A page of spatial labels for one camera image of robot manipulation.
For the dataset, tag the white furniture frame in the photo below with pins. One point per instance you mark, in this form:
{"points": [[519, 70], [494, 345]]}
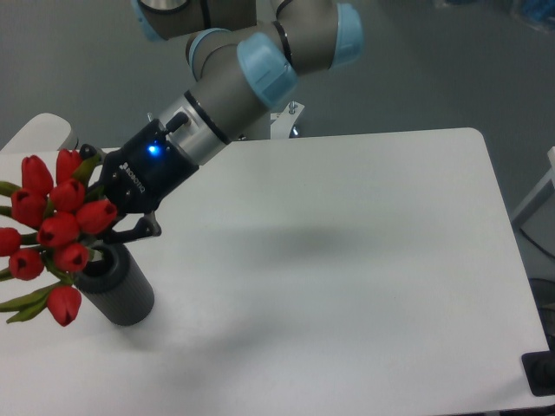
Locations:
{"points": [[536, 197]]}

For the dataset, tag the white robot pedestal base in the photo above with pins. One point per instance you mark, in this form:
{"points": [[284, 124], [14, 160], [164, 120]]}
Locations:
{"points": [[282, 121]]}

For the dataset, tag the blue plastic item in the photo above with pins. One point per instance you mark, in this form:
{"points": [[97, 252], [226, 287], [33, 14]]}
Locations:
{"points": [[537, 14]]}

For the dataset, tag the dark grey ribbed vase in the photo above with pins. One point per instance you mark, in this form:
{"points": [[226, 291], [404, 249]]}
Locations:
{"points": [[116, 285]]}

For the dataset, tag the black device at table edge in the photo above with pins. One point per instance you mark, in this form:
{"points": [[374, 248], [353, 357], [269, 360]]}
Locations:
{"points": [[539, 369]]}

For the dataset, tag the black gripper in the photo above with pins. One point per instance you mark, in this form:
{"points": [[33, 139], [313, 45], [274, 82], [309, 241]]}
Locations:
{"points": [[136, 177]]}

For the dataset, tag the red tulip bouquet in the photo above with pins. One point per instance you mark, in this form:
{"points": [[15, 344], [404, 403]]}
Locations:
{"points": [[65, 216]]}

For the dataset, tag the white chair seat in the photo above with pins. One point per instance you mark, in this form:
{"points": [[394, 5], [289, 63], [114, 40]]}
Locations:
{"points": [[44, 133]]}

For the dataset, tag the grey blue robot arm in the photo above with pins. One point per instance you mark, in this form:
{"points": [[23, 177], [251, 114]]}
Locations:
{"points": [[242, 68]]}

